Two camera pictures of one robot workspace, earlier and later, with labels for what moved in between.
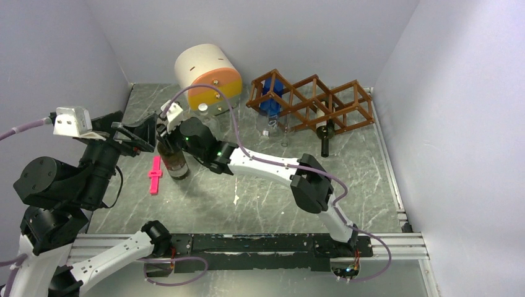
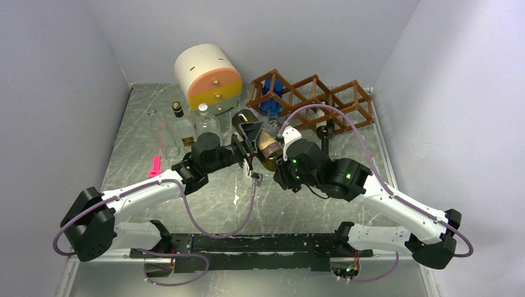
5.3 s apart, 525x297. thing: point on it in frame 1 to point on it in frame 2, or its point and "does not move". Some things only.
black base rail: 257,251 does not move
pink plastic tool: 155,175 does not move
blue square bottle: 270,106 does not move
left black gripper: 143,135 to 250,131
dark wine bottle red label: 176,163 to 269,146
